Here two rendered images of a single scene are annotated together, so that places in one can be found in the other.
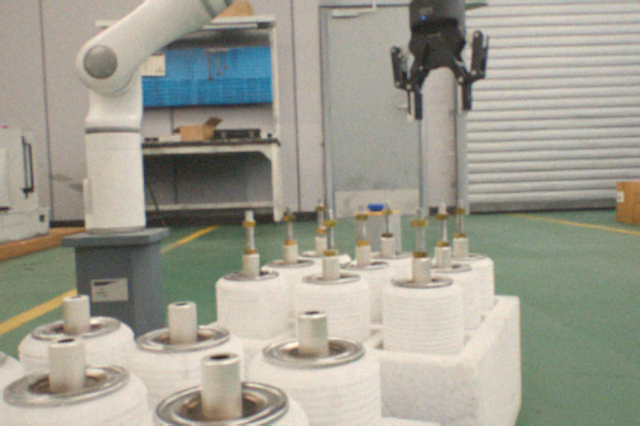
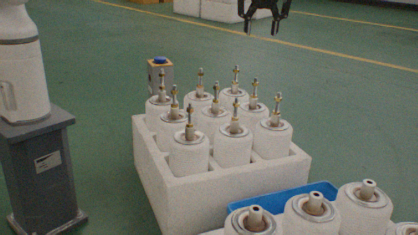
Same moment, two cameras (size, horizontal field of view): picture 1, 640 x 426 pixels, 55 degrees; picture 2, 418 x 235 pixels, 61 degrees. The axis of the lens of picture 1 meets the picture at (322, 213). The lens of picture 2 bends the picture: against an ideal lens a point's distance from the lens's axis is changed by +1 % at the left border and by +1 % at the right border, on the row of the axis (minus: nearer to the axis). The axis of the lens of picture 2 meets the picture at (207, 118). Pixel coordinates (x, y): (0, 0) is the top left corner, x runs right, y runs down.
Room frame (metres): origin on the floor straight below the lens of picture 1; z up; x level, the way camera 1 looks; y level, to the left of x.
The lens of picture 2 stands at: (0.30, 0.62, 0.65)
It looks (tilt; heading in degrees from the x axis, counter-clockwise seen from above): 25 degrees down; 312
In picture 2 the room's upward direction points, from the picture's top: 3 degrees clockwise
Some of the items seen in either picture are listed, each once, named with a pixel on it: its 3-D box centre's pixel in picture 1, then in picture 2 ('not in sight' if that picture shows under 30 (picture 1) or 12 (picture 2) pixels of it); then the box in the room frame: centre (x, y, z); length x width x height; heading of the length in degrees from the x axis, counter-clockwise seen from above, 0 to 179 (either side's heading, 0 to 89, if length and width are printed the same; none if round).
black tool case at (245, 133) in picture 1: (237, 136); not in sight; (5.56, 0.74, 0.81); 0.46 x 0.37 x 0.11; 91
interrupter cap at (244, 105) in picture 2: (443, 268); (252, 107); (0.83, -0.16, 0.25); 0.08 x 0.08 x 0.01
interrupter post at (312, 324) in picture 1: (313, 335); (367, 189); (0.44, 0.01, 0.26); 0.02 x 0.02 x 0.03
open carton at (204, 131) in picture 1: (198, 131); not in sight; (5.64, 1.11, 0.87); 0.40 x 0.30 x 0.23; 77
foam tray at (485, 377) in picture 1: (366, 375); (211, 161); (0.88, -0.06, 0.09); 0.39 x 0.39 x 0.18; 66
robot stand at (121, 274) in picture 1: (122, 316); (39, 172); (1.07, 0.36, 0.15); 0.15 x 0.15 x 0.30; 1
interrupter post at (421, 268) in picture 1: (421, 271); (275, 119); (0.73, -0.12, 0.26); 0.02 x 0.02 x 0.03
